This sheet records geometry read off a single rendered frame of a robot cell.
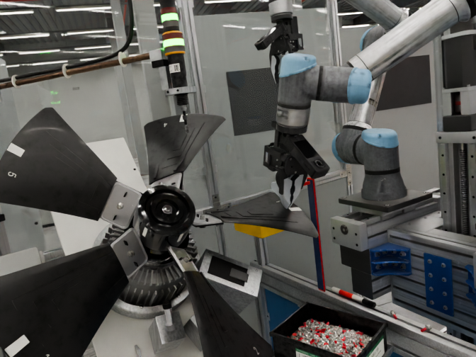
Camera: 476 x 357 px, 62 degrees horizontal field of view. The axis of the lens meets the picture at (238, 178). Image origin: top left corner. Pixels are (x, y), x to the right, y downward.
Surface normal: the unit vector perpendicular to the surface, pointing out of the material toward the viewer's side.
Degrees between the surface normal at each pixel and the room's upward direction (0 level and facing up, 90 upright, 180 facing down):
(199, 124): 32
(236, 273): 50
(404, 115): 90
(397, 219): 90
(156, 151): 43
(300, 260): 90
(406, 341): 90
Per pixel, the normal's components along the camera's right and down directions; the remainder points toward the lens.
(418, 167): 0.29, 0.12
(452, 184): -0.86, 0.20
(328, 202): 0.55, 0.07
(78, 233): 0.33, -0.58
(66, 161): 0.06, -0.06
